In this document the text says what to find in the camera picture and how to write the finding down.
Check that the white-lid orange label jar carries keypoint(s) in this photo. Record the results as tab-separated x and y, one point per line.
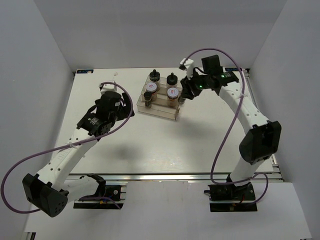
152	88

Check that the white granule shaker bottle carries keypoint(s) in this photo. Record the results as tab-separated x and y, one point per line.
171	81

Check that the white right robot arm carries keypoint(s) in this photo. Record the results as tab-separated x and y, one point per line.
262	136

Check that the black-cap spice bottle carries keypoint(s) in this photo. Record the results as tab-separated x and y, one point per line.
147	99

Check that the aluminium table rail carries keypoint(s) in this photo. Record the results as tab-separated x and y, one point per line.
273	176

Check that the dark logo sticker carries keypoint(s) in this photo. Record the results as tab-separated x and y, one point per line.
84	71
233	69

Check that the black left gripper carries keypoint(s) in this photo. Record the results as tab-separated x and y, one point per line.
126	108

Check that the white-lid brown sauce jar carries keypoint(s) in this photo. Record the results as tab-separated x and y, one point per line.
172	96

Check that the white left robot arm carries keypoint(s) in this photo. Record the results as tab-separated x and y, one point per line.
47	189

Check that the clear tiered acrylic organizer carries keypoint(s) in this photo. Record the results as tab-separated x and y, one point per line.
159	107

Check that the black-cap pepper grinder bottle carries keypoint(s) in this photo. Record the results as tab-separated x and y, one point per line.
181	100

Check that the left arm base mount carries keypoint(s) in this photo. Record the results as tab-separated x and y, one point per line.
106	197

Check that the dark logo sticker left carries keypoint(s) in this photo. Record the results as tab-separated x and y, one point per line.
84	71

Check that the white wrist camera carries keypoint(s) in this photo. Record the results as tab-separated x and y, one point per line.
187	65
108	87

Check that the dark logo sticker right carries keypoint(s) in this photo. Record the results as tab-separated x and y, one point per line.
233	69

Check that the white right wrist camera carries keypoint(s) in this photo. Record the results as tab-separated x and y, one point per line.
187	65

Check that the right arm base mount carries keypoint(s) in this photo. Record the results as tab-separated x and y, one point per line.
230	198

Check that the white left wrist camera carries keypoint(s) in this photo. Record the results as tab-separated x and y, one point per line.
108	87

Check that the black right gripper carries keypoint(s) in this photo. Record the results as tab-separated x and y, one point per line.
187	87

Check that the white powder shaker bottle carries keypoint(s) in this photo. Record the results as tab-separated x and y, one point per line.
154	76

